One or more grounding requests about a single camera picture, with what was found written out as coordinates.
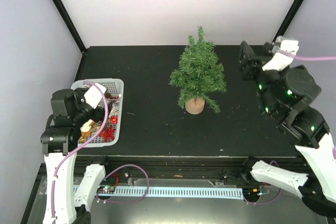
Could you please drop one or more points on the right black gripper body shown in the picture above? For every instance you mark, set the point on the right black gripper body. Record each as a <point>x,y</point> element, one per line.
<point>247,74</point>

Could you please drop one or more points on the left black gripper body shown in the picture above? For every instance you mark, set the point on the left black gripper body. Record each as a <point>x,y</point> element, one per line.
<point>99,114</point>

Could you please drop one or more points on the small green christmas tree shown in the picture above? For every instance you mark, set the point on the small green christmas tree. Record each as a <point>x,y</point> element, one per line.
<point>199,72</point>

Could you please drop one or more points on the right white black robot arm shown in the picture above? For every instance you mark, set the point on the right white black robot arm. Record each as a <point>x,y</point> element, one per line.
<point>285,94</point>

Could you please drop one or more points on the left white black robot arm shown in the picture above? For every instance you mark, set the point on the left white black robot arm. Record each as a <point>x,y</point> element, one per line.
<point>71,110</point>

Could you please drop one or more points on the terracotta tree pot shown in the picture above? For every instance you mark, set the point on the terracotta tree pot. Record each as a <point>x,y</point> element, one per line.
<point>195,106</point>

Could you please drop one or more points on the wooden slice ornament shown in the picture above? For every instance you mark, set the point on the wooden slice ornament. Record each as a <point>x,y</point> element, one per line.
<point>86,129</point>

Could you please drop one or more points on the white plastic basket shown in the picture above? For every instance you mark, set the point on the white plastic basket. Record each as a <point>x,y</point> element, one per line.
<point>114,98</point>

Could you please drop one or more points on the red gift box ornament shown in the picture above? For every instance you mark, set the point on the red gift box ornament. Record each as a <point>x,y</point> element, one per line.
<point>114,120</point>

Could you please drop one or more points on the red snowflake ornament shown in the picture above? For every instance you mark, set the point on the red snowflake ornament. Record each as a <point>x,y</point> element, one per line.
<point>108,134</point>

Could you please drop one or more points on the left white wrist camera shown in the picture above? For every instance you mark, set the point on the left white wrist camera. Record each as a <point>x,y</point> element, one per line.
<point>93,95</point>

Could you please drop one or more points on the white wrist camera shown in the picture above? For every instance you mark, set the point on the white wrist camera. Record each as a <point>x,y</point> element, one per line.
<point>93,95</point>
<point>283,50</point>

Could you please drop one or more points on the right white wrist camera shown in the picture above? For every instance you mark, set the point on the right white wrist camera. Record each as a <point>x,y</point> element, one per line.
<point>283,50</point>

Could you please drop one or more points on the light blue slotted cable duct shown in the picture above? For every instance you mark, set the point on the light blue slotted cable duct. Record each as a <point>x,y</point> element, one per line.
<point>170,192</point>

